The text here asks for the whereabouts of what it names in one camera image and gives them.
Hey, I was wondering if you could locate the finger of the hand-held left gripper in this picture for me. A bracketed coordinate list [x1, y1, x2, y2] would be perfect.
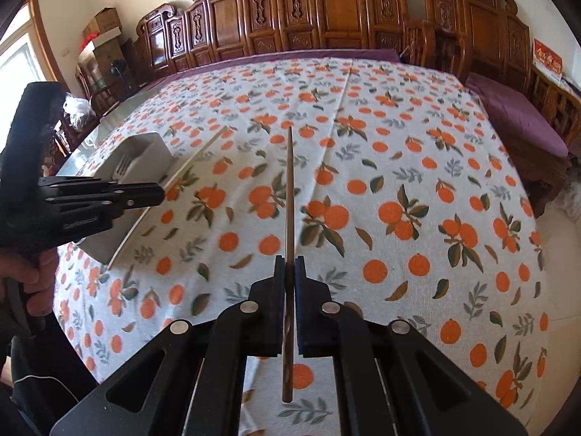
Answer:
[40, 179, 121, 192]
[44, 182, 166, 215]

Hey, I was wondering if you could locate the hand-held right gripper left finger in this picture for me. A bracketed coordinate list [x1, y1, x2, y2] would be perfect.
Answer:
[50, 255, 288, 436]

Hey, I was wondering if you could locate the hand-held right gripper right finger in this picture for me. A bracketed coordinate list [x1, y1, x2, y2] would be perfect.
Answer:
[294, 255, 528, 436]

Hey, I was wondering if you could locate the metal tray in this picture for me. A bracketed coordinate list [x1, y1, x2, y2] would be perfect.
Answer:
[57, 131, 177, 265]

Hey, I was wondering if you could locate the light wooden chopstick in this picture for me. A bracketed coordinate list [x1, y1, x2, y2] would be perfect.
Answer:
[108, 126, 229, 264]

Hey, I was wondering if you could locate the dark brown chopstick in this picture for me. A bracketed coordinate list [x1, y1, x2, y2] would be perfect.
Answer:
[281, 126, 296, 404]

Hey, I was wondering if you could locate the person's left hand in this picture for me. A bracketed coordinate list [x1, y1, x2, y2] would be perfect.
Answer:
[0, 245, 60, 319]

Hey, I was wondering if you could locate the plastic bag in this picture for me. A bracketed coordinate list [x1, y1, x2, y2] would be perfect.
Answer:
[62, 93, 99, 130]

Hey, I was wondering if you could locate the dark wooden chair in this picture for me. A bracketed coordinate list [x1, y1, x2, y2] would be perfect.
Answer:
[75, 48, 139, 116]

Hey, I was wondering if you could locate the window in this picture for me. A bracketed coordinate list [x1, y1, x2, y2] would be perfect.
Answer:
[0, 0, 64, 101]

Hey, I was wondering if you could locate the orange-print tablecloth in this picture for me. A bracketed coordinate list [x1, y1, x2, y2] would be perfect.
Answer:
[52, 57, 552, 436]

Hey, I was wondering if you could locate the carved wooden armchair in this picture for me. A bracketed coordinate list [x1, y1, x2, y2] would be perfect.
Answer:
[277, 0, 410, 62]
[135, 2, 189, 83]
[423, 0, 533, 96]
[185, 0, 282, 66]

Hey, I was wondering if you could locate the cardboard box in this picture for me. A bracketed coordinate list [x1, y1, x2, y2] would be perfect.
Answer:
[82, 7, 122, 39]

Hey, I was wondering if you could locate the person's dark clothing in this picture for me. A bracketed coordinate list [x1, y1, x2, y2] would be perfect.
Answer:
[0, 318, 107, 436]

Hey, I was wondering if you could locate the short purple cushion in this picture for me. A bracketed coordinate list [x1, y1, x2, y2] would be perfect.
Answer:
[464, 72, 571, 161]

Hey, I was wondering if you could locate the round-backed wooden chair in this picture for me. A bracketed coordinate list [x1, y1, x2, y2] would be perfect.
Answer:
[402, 17, 474, 83]

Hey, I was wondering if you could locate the wooden side table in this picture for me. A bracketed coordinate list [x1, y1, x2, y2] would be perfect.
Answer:
[529, 66, 581, 155]

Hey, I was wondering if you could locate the red desk calendar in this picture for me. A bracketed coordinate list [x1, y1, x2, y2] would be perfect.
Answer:
[532, 37, 564, 78]

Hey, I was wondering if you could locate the wooden sofa seat frame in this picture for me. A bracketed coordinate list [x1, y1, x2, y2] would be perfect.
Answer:
[497, 138, 573, 219]

